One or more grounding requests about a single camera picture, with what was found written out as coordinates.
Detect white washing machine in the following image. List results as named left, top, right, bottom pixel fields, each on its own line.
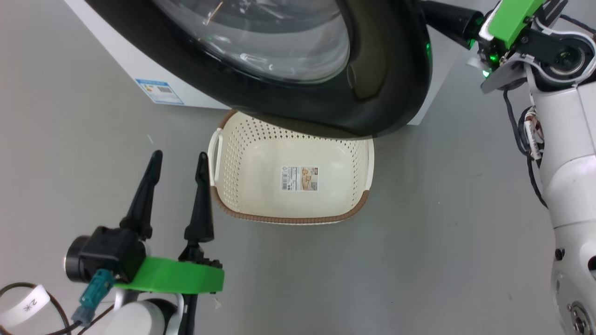
left=64, top=0, right=458, bottom=126

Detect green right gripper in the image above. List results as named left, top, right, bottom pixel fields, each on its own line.
left=478, top=0, right=547, bottom=64

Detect cream perforated laundry basket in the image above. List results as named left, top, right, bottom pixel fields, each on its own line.
left=208, top=109, right=375, bottom=226

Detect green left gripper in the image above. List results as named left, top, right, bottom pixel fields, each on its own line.
left=114, top=150, right=225, bottom=295

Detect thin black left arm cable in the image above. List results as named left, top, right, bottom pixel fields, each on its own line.
left=0, top=282, right=117, bottom=335

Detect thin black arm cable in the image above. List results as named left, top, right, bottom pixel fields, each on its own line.
left=502, top=87, right=549, bottom=208
left=0, top=282, right=117, bottom=335

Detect white printed cable tag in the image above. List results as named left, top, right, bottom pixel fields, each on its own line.
left=0, top=285, right=50, bottom=327

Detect blue energy label sticker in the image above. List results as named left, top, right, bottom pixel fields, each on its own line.
left=135, top=78, right=184, bottom=106

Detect paper basket product label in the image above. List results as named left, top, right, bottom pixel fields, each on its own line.
left=280, top=166, right=319, bottom=192

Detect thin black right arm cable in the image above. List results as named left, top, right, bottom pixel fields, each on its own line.
left=502, top=87, right=549, bottom=208

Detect black glass washing machine door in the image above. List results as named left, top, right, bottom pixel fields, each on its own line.
left=84, top=0, right=433, bottom=139

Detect teal left cable connector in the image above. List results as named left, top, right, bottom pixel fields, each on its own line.
left=71, top=268, right=115, bottom=327

